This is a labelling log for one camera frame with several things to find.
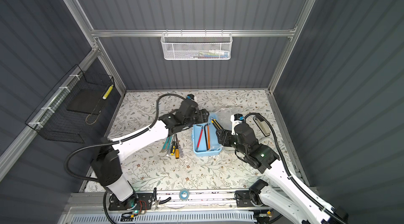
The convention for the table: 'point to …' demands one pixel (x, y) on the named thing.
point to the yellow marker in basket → (107, 93)
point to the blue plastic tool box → (215, 146)
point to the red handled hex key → (200, 136)
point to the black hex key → (205, 135)
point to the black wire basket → (76, 100)
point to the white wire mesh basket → (197, 46)
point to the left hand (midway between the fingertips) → (204, 113)
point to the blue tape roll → (184, 194)
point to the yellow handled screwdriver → (177, 149)
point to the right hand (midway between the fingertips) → (222, 133)
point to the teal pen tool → (168, 142)
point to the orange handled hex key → (209, 138)
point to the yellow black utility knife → (216, 124)
